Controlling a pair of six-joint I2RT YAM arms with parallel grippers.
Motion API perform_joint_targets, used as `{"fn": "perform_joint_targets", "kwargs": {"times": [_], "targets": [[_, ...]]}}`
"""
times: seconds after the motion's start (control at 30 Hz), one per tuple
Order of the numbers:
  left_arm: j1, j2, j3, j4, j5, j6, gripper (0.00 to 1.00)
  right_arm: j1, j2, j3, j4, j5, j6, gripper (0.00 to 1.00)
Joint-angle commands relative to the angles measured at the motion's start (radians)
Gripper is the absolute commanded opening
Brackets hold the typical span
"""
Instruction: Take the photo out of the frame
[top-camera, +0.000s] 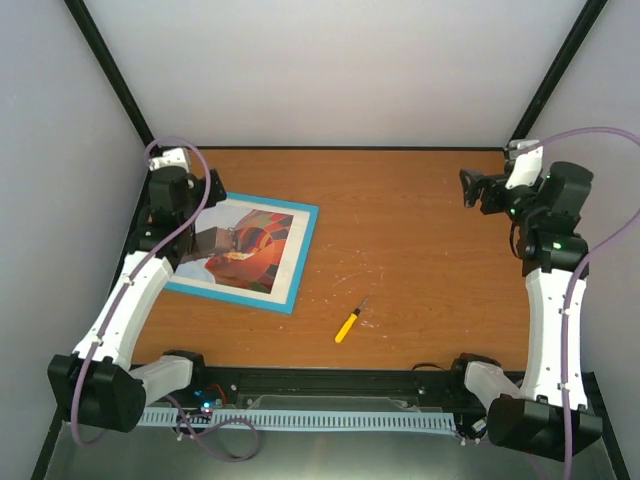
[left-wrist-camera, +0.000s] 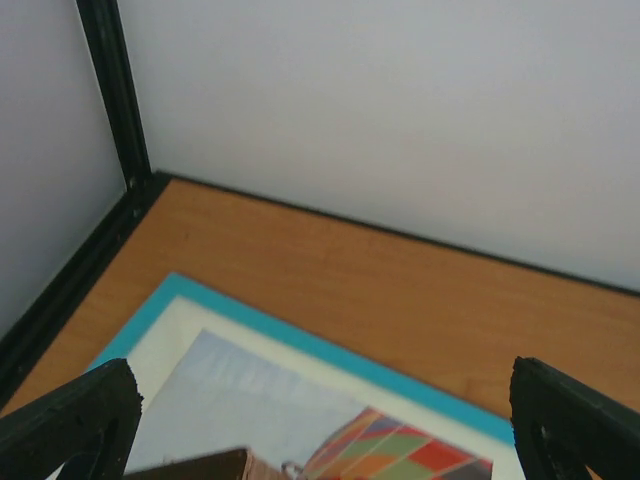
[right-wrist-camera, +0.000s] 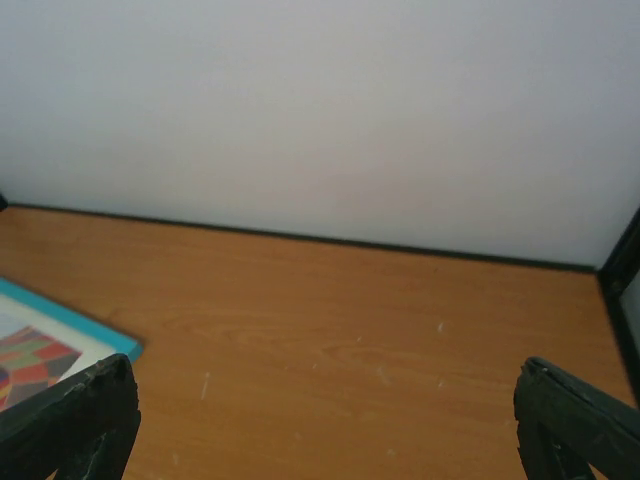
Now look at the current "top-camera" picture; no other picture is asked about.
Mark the blue picture frame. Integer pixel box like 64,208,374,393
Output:
165,193,319,315

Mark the yellow handled screwdriver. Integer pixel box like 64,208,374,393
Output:
334,297,368,344

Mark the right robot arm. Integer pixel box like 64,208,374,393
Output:
452,162,603,461

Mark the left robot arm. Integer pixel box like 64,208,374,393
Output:
47,166,226,432

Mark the hot air balloon photo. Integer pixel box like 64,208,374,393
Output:
175,204,294,294

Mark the small lit circuit board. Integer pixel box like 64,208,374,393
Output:
193,383,227,414

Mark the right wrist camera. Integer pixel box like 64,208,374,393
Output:
505,139,543,190

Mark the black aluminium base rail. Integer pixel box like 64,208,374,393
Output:
173,367,485,412

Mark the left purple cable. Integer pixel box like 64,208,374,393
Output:
71,138,261,461

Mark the blue slotted cable duct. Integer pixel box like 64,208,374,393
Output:
134,405,459,432

